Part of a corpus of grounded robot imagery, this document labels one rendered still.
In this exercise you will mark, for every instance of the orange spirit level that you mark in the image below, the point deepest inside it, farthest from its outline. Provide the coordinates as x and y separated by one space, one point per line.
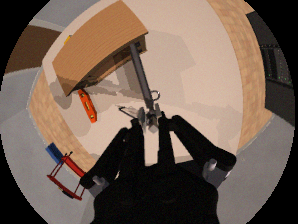
88 105

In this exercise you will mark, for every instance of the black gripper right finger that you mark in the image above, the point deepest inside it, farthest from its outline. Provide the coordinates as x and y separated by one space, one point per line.
217 162

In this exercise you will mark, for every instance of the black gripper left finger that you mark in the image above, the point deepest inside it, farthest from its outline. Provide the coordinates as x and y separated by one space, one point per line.
108 164

